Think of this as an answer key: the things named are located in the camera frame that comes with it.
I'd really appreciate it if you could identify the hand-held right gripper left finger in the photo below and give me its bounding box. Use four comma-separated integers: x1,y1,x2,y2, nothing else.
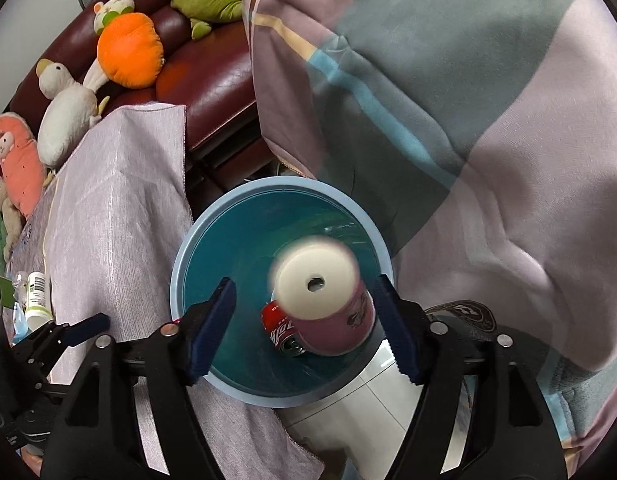
41,277,238,480

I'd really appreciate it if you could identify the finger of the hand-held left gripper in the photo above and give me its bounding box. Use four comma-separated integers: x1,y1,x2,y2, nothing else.
11,312,112,362

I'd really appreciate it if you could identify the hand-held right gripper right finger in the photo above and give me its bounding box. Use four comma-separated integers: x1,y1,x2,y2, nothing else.
371,274,569,480

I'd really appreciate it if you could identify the pink paper cup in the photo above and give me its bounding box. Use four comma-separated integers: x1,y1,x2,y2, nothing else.
268,234,376,357

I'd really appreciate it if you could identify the blue plastic bin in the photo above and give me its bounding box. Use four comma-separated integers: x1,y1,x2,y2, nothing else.
169,176,395,408

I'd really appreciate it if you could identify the white labelled bottle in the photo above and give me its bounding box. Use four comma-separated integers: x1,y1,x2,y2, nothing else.
24,271,54,331

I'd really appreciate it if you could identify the red soda can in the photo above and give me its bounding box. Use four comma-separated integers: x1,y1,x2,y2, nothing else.
261,300,309,357

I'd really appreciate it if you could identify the dark cloth with round emblem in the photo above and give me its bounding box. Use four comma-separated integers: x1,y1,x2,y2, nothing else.
423,300,499,343

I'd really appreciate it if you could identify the clear plastic bottle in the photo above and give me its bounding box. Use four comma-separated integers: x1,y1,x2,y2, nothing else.
6,270,32,346

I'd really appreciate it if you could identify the pink tablecloth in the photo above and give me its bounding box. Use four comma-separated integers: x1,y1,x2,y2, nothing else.
6,102,326,480

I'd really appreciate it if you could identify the small beige bear plush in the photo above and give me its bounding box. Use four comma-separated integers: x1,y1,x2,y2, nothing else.
0,177,24,261

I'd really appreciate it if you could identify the pink carrot plush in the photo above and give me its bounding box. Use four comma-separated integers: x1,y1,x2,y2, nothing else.
0,112,48,218

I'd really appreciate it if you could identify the white duck plush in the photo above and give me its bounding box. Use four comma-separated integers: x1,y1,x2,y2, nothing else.
36,58,110,168

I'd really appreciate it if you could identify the plaid pink grey blanket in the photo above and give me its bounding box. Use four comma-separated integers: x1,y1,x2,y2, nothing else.
242,0,617,461

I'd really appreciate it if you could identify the dark red leather sofa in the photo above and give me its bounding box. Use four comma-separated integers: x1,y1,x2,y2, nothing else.
0,0,289,211

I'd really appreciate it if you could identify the orange carrot rabbit plush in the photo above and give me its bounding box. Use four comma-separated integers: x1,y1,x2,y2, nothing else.
81,0,165,93

